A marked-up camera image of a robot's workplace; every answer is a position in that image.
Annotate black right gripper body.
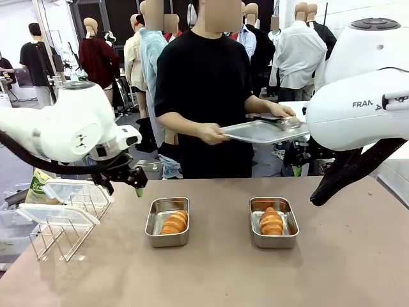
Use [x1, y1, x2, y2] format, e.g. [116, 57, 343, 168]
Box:
[307, 145, 335, 162]

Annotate white background table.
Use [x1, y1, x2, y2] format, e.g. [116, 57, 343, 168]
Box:
[277, 101, 313, 113]

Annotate person in black t-shirt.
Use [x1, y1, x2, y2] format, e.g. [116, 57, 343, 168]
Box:
[154, 27, 256, 179]

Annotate metal tongs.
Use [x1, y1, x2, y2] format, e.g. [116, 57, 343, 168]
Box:
[255, 112, 303, 132]

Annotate yellow green snack bag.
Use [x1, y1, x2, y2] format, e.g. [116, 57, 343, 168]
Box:
[24, 168, 60, 205]

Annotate perforated metal baking tray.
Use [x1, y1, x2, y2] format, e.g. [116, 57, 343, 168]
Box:
[219, 118, 310, 145]

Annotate mannequin in black jacket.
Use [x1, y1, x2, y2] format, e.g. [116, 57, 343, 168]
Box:
[306, 3, 338, 61]

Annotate mannequin in pale blue collar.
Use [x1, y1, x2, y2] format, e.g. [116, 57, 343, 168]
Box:
[229, 25, 257, 61]

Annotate mannequin in beige shirt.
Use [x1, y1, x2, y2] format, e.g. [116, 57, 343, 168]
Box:
[123, 14, 150, 118]

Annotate golden croissant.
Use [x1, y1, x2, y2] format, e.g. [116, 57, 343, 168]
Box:
[259, 206, 284, 237]
[160, 210, 189, 235]

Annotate person's left forearm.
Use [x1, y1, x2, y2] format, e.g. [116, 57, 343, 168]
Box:
[244, 94, 275, 114]

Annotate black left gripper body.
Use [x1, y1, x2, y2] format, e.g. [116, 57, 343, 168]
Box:
[95, 155, 134, 182]

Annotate background person dark clothes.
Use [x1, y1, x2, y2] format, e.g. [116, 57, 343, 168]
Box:
[0, 52, 15, 93]

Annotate person's left hand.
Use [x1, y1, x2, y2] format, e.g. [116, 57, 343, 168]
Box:
[266, 102, 297, 120]

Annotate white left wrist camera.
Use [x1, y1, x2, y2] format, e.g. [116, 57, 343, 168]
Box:
[118, 125, 143, 148]

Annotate clear plastic storage bin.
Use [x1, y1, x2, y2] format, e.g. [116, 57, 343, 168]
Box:
[0, 209, 41, 256]

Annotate person's right forearm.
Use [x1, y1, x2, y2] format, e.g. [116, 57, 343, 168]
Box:
[156, 111, 205, 136]

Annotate metal wire lid rack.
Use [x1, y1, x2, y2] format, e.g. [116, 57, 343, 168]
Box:
[28, 188, 113, 262]

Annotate person's right hand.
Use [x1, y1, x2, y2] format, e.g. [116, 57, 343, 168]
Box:
[196, 122, 231, 146]

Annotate background man black t-shirt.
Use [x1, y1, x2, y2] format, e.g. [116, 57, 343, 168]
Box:
[19, 22, 58, 108]

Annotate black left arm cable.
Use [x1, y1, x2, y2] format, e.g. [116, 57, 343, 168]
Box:
[0, 129, 134, 176]

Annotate clear plastic container lid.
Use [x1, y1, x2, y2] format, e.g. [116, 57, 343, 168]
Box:
[17, 203, 101, 228]
[41, 178, 115, 205]

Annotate mannequin in white shirt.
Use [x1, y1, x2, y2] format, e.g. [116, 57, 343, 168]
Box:
[268, 1, 328, 103]

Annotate mannequin in light blue shirt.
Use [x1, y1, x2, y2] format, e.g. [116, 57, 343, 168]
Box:
[139, 0, 183, 180]

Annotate mannequin in black clothes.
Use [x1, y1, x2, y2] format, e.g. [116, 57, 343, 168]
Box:
[244, 3, 276, 97]

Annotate rectangular steel container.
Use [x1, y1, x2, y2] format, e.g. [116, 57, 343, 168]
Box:
[144, 196, 190, 248]
[249, 196, 300, 249]

